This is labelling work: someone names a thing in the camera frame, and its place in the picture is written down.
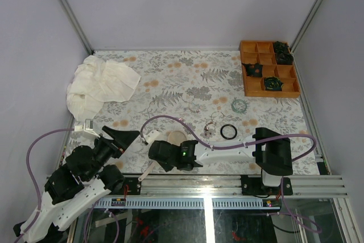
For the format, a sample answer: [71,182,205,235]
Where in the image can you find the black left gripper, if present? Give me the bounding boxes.
[86,126,142,182]

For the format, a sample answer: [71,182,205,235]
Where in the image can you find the beige round jewelry case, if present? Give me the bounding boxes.
[138,130,187,182]

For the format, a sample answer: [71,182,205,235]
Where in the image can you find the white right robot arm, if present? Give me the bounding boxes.
[148,127,293,197]

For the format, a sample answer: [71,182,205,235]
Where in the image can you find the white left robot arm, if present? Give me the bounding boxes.
[13,126,140,242]

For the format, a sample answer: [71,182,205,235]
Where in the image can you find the crumpled white cloth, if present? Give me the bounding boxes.
[66,55,141,122]

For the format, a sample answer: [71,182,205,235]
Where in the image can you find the floral patterned table mat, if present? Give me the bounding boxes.
[58,49,324,175]

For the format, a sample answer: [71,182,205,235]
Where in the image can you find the black flower orange dots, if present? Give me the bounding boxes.
[242,63,263,77]

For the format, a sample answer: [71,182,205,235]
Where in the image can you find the black flower yellow green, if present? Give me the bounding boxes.
[263,76,283,92]

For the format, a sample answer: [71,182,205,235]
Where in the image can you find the wooden compartment tray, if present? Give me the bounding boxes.
[239,40,300,98]

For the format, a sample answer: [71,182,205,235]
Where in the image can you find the black fabric flower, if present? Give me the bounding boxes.
[275,52,294,65]
[272,41,290,53]

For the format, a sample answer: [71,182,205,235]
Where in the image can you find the black fabric flower top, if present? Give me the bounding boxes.
[272,41,290,53]

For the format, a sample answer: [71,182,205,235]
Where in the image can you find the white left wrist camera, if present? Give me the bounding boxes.
[73,119,100,140]

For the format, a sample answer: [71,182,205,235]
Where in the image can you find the red beaded chain bracelet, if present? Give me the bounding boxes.
[203,121,217,137]

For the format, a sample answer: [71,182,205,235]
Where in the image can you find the large black ring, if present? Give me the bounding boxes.
[220,124,238,139]

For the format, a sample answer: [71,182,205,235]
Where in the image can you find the green beaded bracelet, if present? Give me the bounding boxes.
[230,99,247,113]

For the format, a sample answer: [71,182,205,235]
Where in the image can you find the aluminium front rail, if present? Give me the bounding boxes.
[39,173,349,198]

